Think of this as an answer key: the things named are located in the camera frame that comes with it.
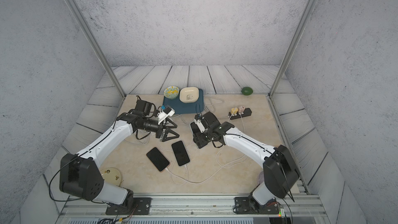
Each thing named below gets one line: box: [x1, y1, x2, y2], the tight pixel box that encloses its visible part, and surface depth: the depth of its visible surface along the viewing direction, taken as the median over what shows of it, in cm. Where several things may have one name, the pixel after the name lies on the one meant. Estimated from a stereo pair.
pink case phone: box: [146, 146, 171, 173], surface depth 90 cm
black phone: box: [171, 140, 191, 167], surface depth 93 cm
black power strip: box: [228, 107, 253, 120], surface depth 109 cm
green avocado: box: [240, 86, 254, 96], surface depth 121 cm
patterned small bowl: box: [163, 85, 180, 100], surface depth 121 cm
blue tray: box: [162, 88, 204, 115], surface depth 115 cm
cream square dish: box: [178, 86, 200, 104], surface depth 119 cm
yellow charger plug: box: [231, 107, 239, 117], surface depth 107 cm
